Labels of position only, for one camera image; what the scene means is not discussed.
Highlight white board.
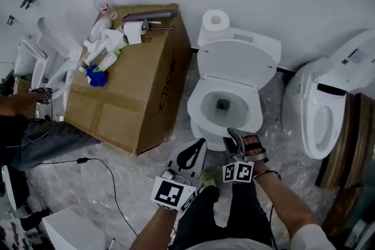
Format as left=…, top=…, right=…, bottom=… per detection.
left=42, top=204, right=106, bottom=250

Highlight large cardboard box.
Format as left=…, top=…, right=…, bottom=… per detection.
left=63, top=2, right=193, bottom=155

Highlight white tube with green cap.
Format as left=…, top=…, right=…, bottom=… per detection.
left=96, top=49, right=121, bottom=73

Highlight person's right forearm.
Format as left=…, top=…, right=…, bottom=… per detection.
left=252, top=161, right=320, bottom=241

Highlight white smart toilet lid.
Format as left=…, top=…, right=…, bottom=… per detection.
left=316, top=28, right=375, bottom=94

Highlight black cable with adapter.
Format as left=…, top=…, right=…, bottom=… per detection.
left=40, top=157, right=138, bottom=238

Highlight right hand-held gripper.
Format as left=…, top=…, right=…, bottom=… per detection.
left=221, top=127, right=270, bottom=184

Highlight white ceramic fixture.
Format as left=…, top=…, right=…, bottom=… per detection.
left=13, top=36, right=49, bottom=80

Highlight grey metal bar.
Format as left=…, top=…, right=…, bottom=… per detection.
left=121, top=10, right=179, bottom=23

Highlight blue cloth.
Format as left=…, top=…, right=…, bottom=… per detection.
left=86, top=64, right=108, bottom=88

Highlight white plastic container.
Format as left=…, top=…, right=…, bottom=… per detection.
left=101, top=29, right=129, bottom=53

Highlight clear plastic bottle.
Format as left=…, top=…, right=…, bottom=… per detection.
left=92, top=0, right=118, bottom=20

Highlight wooden slatted frame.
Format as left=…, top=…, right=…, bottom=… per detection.
left=315, top=92, right=375, bottom=190

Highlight person's black trousers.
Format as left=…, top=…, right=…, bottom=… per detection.
left=171, top=180, right=275, bottom=250

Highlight toilet paper roll on holder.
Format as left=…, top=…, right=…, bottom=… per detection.
left=122, top=20, right=147, bottom=45

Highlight person's right hand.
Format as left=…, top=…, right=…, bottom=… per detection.
left=243, top=136, right=266, bottom=156

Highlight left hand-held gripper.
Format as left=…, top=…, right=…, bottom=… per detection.
left=151, top=138, right=208, bottom=218

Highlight white smart toilet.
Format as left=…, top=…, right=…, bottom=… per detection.
left=281, top=28, right=375, bottom=160

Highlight person's left green shoe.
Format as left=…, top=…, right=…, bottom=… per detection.
left=200, top=170, right=218, bottom=189

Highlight white toilet with raised lid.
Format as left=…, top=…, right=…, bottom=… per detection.
left=30, top=16, right=85, bottom=111

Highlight chrome paper holder rod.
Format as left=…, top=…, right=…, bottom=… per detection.
left=142, top=19, right=175, bottom=36

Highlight person's white shirt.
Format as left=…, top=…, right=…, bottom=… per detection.
left=184, top=224, right=338, bottom=250

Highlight person's left forearm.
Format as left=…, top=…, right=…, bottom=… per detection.
left=128, top=205, right=180, bottom=250

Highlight raised white toilet seat lid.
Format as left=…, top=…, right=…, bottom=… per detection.
left=196, top=39, right=278, bottom=93

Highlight large toilet paper roll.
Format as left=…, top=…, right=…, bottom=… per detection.
left=197, top=9, right=231, bottom=47

